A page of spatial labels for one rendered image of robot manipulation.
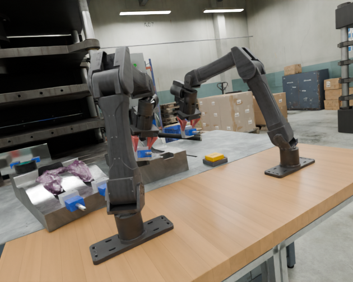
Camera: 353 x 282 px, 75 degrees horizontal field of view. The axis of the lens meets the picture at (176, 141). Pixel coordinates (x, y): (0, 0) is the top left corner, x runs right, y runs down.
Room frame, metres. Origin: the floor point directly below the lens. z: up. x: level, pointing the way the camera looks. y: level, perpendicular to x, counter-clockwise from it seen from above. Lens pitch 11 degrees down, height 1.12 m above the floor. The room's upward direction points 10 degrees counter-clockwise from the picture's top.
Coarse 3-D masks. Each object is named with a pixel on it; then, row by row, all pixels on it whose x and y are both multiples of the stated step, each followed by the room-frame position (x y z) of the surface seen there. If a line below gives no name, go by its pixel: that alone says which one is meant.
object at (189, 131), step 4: (180, 128) 1.12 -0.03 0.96; (188, 128) 1.11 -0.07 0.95; (192, 128) 1.10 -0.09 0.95; (184, 132) 1.09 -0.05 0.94; (188, 132) 1.06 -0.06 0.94; (192, 132) 1.06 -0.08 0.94; (196, 132) 1.03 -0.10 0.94; (200, 132) 1.02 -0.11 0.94; (184, 136) 1.10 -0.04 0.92; (188, 136) 1.10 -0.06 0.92; (192, 136) 1.11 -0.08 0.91
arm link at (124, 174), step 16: (96, 80) 0.55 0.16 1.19; (112, 80) 0.54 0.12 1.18; (96, 96) 0.55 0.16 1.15; (112, 96) 0.54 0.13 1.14; (128, 96) 0.58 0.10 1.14; (112, 112) 0.54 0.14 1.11; (128, 112) 0.58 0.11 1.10; (112, 128) 0.53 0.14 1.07; (128, 128) 0.56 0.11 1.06; (112, 144) 0.52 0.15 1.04; (128, 144) 0.54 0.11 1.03; (112, 160) 0.52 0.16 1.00; (128, 160) 0.52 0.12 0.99; (112, 176) 0.51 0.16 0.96; (128, 176) 0.50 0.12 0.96; (112, 192) 0.50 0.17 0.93; (128, 192) 0.49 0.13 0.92
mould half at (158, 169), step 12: (132, 144) 1.12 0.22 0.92; (156, 144) 1.13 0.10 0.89; (108, 156) 1.16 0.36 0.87; (156, 156) 0.91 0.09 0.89; (180, 156) 0.93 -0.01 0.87; (144, 168) 0.86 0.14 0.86; (156, 168) 0.88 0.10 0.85; (168, 168) 0.90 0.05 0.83; (180, 168) 0.92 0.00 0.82; (144, 180) 0.85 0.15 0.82; (156, 180) 0.87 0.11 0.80
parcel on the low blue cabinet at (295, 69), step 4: (296, 64) 7.10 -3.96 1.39; (300, 64) 7.16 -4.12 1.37; (284, 68) 7.42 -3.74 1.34; (288, 68) 7.27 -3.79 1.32; (292, 68) 7.13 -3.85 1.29; (296, 68) 7.10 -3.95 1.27; (300, 68) 7.16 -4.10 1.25; (284, 72) 7.43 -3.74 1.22; (288, 72) 7.28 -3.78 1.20; (292, 72) 7.14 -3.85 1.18; (296, 72) 7.11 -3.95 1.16; (300, 72) 7.16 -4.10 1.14
